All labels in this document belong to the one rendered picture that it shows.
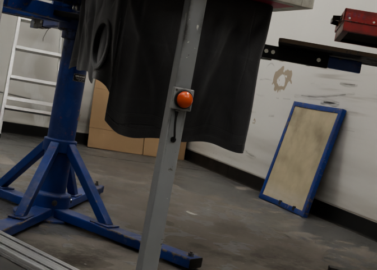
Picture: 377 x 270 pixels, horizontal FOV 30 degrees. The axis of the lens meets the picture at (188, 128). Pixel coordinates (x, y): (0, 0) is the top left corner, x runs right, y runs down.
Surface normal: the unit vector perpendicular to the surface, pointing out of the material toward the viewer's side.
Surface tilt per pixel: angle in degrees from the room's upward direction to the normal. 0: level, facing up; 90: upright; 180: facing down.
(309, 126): 80
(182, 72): 90
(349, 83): 90
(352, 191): 90
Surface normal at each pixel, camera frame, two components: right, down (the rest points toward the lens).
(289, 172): -0.85, -0.34
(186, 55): 0.37, 0.12
